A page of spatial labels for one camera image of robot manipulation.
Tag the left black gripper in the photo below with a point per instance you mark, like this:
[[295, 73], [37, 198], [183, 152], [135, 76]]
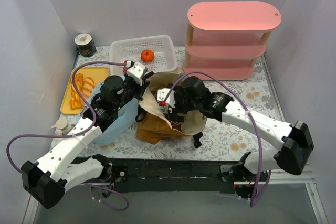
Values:
[[143, 87]]

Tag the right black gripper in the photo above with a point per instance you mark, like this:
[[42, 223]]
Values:
[[172, 108]]

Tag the blue plastic grocery bag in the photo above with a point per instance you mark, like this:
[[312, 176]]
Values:
[[113, 132]]

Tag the orange twisted snack food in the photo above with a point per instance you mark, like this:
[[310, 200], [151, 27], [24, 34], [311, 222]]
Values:
[[76, 101]]

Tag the small orange toy pumpkin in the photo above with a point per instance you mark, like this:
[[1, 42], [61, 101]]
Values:
[[147, 56]]

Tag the yellow canvas tote bag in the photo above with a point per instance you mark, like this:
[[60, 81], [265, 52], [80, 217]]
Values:
[[152, 124]]

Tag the red snack chip packet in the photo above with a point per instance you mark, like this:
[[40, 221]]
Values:
[[171, 114]]

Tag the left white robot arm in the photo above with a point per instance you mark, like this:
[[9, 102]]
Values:
[[48, 178]]

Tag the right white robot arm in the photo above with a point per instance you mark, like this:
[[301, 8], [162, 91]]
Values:
[[292, 144]]

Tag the yellow plastic tray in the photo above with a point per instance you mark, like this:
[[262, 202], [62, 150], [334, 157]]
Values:
[[98, 74]]

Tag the white plastic basket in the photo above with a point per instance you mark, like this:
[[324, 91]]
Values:
[[154, 52]]

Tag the dark tape roll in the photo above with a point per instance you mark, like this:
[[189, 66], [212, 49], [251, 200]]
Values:
[[85, 45]]

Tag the pink three-tier shelf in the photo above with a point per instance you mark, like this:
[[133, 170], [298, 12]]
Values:
[[225, 39]]

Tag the small beige wooden spoon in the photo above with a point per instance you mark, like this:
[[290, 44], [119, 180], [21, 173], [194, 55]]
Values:
[[63, 125]]

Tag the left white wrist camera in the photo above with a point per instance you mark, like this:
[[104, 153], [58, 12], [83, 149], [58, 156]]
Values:
[[136, 71]]

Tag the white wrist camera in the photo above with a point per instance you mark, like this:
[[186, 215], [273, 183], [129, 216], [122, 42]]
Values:
[[136, 71], [165, 98]]

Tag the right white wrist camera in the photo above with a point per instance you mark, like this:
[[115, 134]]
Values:
[[165, 98]]

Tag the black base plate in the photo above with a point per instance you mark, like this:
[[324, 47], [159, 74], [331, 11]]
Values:
[[164, 175]]

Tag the aluminium rail frame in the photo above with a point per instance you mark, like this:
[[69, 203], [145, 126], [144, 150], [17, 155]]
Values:
[[288, 199]]

